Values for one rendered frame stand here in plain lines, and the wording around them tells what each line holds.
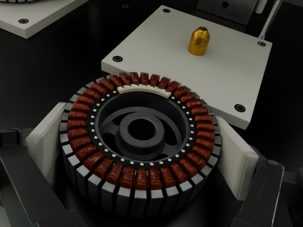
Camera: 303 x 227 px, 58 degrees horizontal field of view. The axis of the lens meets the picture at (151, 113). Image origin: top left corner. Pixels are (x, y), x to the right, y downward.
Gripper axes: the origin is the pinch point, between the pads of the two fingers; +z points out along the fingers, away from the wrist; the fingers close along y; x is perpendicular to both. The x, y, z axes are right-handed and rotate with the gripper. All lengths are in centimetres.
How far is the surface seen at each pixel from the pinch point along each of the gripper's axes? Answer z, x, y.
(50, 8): 16.6, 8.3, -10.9
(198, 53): 11.0, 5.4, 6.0
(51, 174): -0.9, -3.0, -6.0
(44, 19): 14.7, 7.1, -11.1
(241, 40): 14.7, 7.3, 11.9
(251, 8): 19.4, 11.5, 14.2
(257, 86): 7.5, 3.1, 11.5
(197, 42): 10.4, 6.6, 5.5
